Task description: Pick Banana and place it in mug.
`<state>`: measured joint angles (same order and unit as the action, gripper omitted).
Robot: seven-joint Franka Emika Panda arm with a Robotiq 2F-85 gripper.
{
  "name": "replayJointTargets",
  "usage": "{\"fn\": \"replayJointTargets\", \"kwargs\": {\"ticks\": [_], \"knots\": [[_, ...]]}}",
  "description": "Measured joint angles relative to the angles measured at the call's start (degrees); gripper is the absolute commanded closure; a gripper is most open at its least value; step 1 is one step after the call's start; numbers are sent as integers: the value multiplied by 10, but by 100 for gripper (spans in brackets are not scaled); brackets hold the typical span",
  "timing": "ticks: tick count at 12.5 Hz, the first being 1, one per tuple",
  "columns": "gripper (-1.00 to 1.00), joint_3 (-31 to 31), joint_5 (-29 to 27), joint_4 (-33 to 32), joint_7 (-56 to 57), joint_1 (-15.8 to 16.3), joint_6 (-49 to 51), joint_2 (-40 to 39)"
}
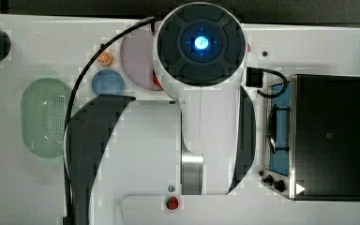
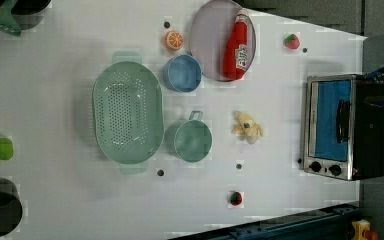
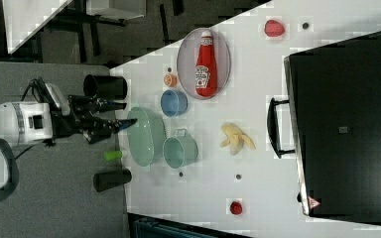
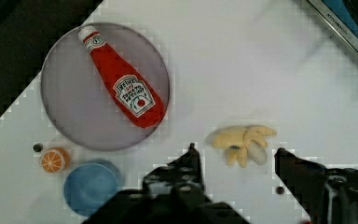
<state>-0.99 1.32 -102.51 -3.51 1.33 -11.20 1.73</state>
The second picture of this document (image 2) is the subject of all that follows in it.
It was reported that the lilac round plate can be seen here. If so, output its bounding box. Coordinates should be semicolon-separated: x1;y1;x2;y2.
189;0;256;82

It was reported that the toy strawberry near plate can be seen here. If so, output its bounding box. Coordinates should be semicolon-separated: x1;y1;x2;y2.
284;34;300;50

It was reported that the toy orange half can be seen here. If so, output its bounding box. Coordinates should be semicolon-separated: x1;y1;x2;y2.
164;31;184;51

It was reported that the green toy lime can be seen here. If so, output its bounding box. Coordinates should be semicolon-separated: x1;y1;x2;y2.
0;138;14;160

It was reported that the green slotted spatula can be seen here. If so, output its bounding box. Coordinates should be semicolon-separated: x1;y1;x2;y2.
0;0;22;37

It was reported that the yellow red clamp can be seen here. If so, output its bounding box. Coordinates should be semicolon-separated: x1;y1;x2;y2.
352;220;379;240

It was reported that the silver black toaster oven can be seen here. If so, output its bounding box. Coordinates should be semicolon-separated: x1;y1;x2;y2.
303;74;384;181

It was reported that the yellow peeled toy banana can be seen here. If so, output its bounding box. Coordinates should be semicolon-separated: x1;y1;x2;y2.
232;111;263;144

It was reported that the toy strawberry near edge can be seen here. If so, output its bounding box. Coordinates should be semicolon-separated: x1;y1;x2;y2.
229;191;243;206

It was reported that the blue bowl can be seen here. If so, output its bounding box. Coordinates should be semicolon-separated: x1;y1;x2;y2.
163;55;202;93

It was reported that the red ketchup bottle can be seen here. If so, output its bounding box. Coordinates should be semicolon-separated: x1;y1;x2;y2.
222;9;249;81

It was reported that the green oval colander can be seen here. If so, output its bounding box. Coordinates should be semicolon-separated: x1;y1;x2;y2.
92;51;165;175

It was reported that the black pot top corner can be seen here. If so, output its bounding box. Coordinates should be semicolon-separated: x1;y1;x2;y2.
0;0;51;31

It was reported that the green mug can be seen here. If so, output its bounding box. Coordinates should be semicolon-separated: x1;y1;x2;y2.
165;110;213;163

